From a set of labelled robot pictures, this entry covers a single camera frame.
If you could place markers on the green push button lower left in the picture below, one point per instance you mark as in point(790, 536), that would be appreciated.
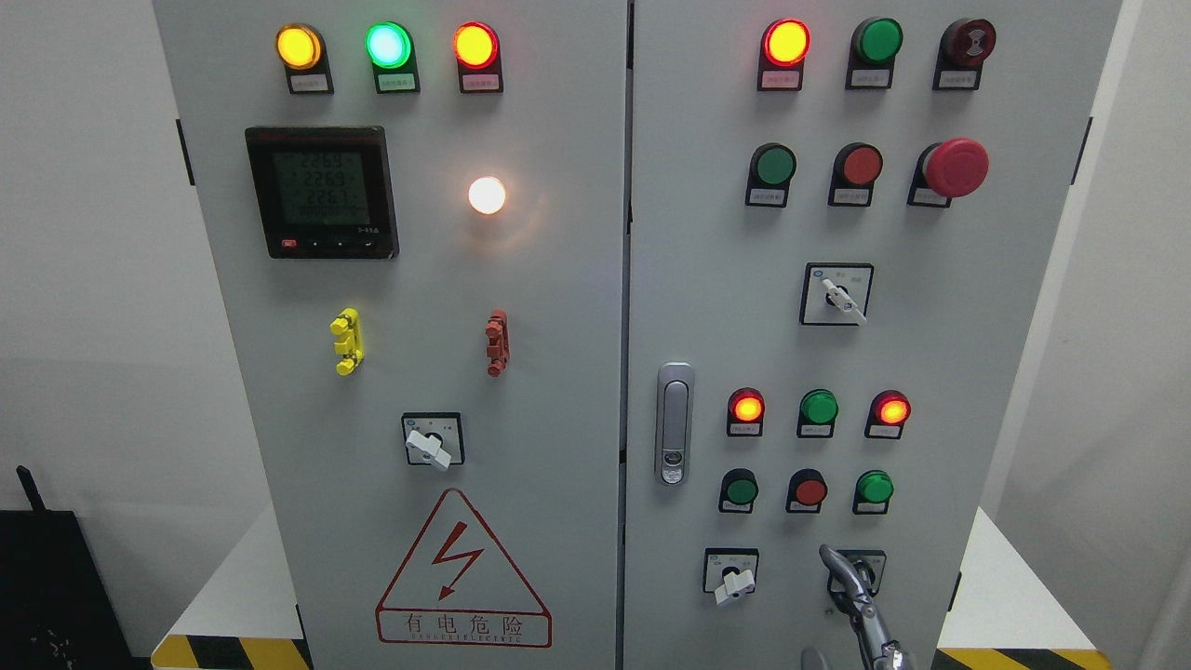
point(738, 492)

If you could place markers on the green push button upper row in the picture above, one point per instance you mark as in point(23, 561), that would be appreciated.
point(771, 171)

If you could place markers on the red push button lower middle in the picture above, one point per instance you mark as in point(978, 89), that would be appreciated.
point(807, 490)

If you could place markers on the red push button upper row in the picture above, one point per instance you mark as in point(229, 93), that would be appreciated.
point(855, 170)

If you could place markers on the green push button lower right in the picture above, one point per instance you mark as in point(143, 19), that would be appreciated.
point(872, 493)

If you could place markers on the red emergency stop mushroom button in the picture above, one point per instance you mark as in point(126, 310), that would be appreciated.
point(946, 170)

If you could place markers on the red terminal clip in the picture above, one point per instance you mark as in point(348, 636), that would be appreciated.
point(498, 349)

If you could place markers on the red indicator lamp lower left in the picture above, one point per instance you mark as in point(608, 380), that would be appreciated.
point(745, 411)

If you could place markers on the red indicator lamp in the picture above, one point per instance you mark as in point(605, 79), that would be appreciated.
point(745, 411)
point(478, 52)
point(887, 415)

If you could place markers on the white glowing indicator lamp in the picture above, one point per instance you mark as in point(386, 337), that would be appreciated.
point(487, 195)

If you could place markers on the grey left cabinet door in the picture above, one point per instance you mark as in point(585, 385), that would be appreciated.
point(542, 442)

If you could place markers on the grey cabinet door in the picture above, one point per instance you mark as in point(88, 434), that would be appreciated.
point(542, 442)
point(718, 284)

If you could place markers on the green indicator lamp lower middle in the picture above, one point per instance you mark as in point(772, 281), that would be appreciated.
point(818, 411)

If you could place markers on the green indicator lamp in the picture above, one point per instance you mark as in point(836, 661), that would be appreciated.
point(818, 411)
point(393, 59)

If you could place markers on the yellow terminal clip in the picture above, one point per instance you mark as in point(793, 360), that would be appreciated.
point(346, 330)

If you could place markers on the grey right cabinet door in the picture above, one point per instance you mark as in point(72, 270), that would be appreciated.
point(718, 284)

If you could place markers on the red electric hazard warning sticker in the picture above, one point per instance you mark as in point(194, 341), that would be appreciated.
point(457, 585)

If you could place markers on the red indicator lamp lower right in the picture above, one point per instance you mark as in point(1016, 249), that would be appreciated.
point(887, 415)

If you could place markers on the black digital power meter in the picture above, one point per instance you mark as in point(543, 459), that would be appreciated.
point(324, 192)

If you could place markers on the red indicator lamp top left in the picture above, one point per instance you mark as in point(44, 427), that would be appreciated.
point(478, 52)

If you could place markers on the red lit lamp top right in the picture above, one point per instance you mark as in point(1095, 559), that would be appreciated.
point(784, 47)

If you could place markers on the green indicator lamp top left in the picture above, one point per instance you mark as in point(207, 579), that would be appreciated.
point(393, 59)

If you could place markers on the green lamp top right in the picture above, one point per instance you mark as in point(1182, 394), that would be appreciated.
point(874, 46)

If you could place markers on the yellow indicator lamp top left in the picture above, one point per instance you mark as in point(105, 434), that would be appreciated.
point(302, 51)

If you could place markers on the dark red buzzer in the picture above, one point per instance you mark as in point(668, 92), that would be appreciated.
point(964, 47)

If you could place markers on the white platform with hazard stripes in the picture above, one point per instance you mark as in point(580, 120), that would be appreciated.
point(1002, 618)

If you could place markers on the black device with antenna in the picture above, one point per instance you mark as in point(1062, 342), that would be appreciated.
point(55, 611)

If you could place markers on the silver door latch handle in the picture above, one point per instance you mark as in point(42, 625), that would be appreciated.
point(672, 433)

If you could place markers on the left door rotary selector switch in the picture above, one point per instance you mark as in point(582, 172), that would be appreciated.
point(433, 439)

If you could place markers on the upper right rotary selector switch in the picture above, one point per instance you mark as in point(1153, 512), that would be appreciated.
point(836, 294)

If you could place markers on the lower left rotary selector switch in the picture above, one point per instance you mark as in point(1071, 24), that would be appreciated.
point(729, 573)

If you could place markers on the black knob selector switch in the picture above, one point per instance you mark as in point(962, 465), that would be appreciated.
point(868, 565)

